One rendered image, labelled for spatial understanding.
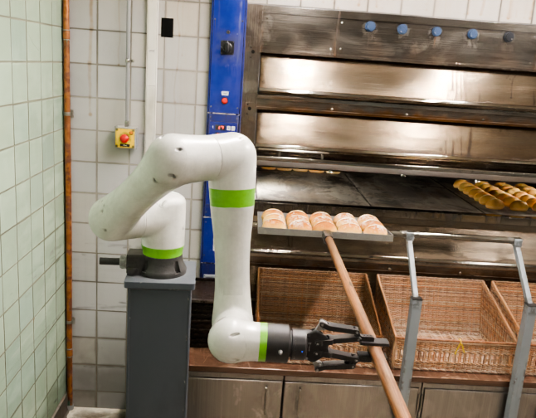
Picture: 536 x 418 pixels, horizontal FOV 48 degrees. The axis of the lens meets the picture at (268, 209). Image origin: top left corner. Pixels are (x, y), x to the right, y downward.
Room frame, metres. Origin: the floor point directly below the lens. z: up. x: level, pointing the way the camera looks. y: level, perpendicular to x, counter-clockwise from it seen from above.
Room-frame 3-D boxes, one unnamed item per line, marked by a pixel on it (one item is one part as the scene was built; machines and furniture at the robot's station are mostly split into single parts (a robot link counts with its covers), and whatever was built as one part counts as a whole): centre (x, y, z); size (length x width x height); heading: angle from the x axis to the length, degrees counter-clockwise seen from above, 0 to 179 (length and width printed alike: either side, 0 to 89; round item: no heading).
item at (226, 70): (3.81, 0.28, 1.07); 1.93 x 0.16 x 2.15; 2
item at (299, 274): (2.63, -0.25, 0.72); 0.56 x 0.49 x 0.28; 92
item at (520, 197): (3.39, -1.37, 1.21); 0.61 x 0.48 x 0.06; 2
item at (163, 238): (1.75, 0.32, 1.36); 0.16 x 0.13 x 0.19; 129
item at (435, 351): (2.66, -0.85, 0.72); 0.56 x 0.49 x 0.28; 93
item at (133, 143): (2.82, 0.69, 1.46); 0.10 x 0.07 x 0.10; 92
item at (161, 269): (1.75, 0.37, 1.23); 0.26 x 0.15 x 0.06; 96
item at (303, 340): (1.34, -0.12, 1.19); 0.09 x 0.07 x 0.08; 92
